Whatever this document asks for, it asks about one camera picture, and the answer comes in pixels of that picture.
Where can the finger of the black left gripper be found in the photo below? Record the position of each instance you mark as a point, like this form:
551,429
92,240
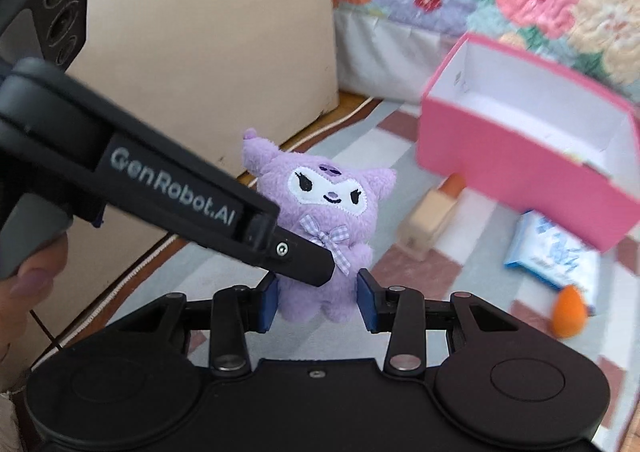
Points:
295,257

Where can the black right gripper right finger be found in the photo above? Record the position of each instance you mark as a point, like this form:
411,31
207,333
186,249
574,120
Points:
407,316

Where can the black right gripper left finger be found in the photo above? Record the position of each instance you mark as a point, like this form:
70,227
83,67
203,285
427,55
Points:
229,315

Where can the purple plush toy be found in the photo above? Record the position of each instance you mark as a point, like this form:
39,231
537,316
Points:
331,205

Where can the beige bottle orange cap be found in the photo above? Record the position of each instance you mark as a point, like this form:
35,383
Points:
420,230

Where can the person's left hand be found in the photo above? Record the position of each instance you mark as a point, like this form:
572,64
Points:
21,338

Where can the blue white tissue pack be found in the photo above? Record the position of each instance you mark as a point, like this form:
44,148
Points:
555,256

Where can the orange makeup sponge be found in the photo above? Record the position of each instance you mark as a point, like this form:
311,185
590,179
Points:
569,315

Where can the beige wooden cabinet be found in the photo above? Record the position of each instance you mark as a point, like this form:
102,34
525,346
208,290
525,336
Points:
204,71

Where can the pink cardboard box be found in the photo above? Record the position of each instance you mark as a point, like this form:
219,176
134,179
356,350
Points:
533,135

